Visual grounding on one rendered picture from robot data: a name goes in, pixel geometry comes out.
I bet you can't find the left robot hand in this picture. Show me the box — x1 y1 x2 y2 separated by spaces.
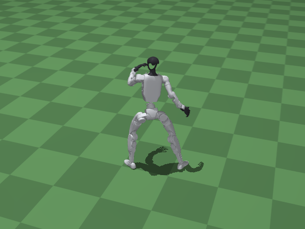
134 63 147 72

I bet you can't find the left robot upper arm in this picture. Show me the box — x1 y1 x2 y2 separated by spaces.
128 74 144 86

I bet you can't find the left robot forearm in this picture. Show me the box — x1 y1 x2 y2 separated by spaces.
127 68 137 83

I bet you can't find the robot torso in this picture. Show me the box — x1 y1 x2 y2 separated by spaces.
142 72 163 120

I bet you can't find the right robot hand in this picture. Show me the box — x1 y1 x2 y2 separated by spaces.
180 107 190 117

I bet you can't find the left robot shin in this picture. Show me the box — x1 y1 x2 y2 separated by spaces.
128 134 137 163

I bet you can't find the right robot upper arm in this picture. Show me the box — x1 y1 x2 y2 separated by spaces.
162 75 174 99

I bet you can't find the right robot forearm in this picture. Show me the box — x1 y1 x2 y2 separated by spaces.
172 92 185 110

